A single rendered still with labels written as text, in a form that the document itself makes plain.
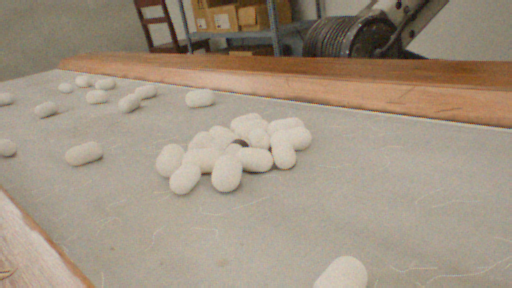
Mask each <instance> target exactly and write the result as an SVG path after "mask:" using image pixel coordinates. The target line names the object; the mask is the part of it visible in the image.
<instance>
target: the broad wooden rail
mask: <svg viewBox="0 0 512 288"><path fill-rule="evenodd" d="M57 69H60V70H67V71H72V72H79V73H85V74H97V75H103V76H109V77H115V78H121V79H133V80H139V81H145V82H151V83H160V84H169V85H175V86H181V87H187V88H198V89H209V90H211V91H216V92H228V93H234V94H240V95H252V96H257V97H264V98H269V99H281V100H287V101H293V102H299V103H311V104H317V105H322V106H334V107H341V108H346V109H352V110H364V111H370V112H376V113H388V114H394V115H400V116H412V117H418V118H424V119H430V120H442V121H449V122H454V123H467V124H473V125H480V126H485V127H498V128H504V129H510V130H512V62H510V61H478V60H459V61H446V60H416V59H390V60H385V59H355V58H325V57H323V58H295V57H264V56H234V55H205V54H174V53H138V52H110V51H91V52H88V53H84V54H78V55H75V56H71V57H64V58H63V59H62V61H61V62H60V63H59V66H58V68H57Z"/></svg>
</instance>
